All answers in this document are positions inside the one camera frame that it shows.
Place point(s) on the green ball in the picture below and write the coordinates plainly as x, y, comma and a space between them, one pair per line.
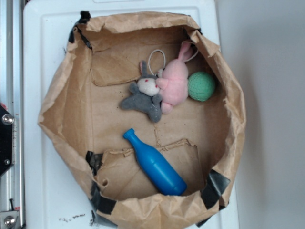
201, 86

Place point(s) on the aluminium frame rail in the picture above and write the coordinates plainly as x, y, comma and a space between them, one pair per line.
12, 191

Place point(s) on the pink plush bunny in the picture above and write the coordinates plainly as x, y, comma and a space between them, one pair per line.
173, 83

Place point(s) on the brown paper bag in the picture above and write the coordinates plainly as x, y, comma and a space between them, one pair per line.
81, 115

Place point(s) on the black mounting bracket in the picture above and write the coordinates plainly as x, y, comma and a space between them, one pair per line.
6, 139

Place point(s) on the grey plush bunny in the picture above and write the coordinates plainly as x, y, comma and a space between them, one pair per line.
145, 95

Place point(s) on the white plastic tray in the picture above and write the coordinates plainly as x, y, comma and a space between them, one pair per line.
53, 198

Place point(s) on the blue plastic bottle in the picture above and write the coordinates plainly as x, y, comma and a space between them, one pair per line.
156, 167

